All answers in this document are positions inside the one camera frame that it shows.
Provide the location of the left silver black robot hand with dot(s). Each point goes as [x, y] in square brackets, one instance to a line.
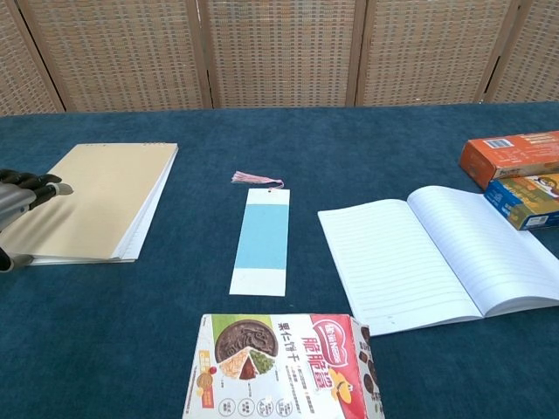
[15, 203]

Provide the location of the orange cardboard box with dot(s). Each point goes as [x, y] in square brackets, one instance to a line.
[511, 157]

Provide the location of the open lined white notebook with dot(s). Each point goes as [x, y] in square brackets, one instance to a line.
[415, 257]

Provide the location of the woven wooden folding screen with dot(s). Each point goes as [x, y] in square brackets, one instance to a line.
[279, 52]

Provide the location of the blue yellow cartoon box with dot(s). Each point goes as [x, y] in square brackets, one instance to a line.
[528, 201]

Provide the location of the white red wafer box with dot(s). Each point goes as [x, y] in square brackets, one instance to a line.
[279, 375]

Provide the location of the cream blue bookmark pink tassel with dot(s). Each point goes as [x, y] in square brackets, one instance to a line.
[262, 240]

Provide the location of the teal table cloth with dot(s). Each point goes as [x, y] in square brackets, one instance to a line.
[279, 139]

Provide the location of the tan cover notebook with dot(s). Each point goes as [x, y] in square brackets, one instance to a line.
[109, 196]

